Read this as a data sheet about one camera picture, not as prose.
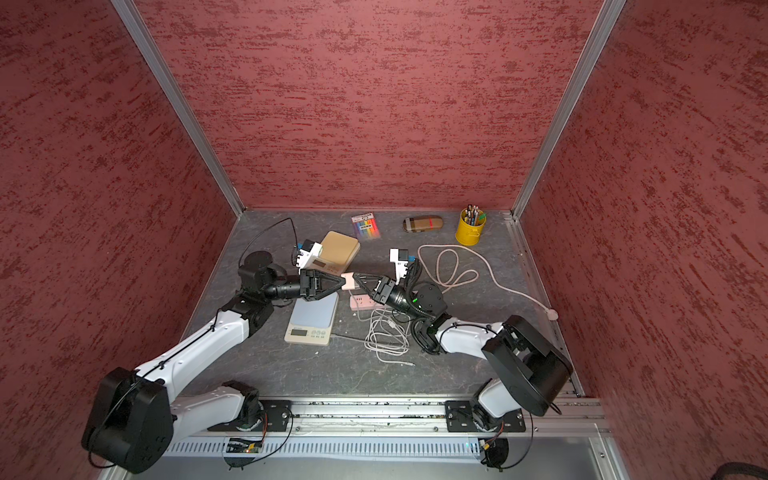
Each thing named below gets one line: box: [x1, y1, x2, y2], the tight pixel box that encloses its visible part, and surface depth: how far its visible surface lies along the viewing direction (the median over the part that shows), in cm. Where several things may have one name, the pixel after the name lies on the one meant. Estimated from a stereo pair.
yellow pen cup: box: [456, 204, 487, 246], surface depth 106 cm
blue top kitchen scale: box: [284, 291, 339, 346], surface depth 89 cm
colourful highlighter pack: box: [351, 212, 381, 239], surface depth 116 cm
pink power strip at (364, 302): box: [350, 294, 385, 310], surface depth 94 cm
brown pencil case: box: [403, 216, 444, 233], surface depth 116 cm
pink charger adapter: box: [341, 272, 355, 290], surface depth 71 cm
